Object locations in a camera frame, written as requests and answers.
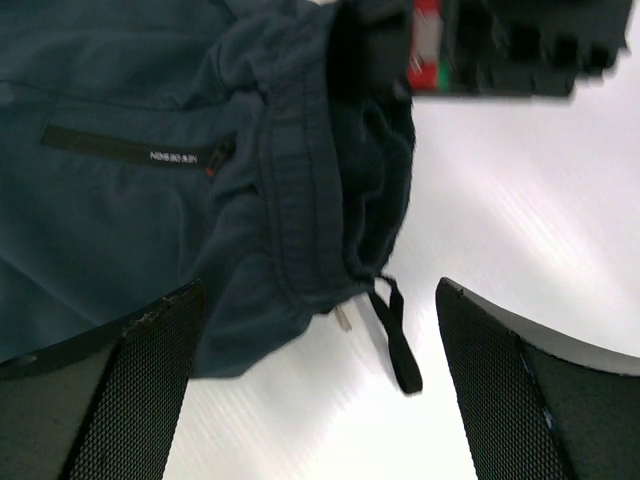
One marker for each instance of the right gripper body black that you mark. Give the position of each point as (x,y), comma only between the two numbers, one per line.
(513,49)

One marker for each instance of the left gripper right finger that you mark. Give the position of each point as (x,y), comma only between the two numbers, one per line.
(536,403)

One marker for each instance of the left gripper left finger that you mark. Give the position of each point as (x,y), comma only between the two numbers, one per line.
(104,404)

